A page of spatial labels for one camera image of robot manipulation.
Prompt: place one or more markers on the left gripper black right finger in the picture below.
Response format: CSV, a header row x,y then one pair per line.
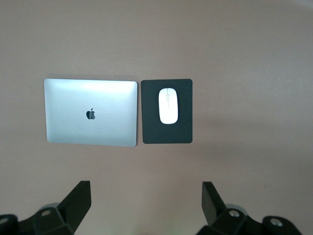
x,y
215,210

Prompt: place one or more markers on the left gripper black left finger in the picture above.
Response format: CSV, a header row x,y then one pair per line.
x,y
73,208

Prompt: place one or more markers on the white computer mouse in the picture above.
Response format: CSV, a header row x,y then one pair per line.
x,y
168,110

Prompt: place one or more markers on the black mouse pad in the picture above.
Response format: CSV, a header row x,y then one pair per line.
x,y
149,132

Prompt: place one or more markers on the silver laptop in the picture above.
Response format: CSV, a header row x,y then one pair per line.
x,y
73,122

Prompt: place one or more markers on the brown table cover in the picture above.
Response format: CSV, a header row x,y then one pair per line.
x,y
220,36

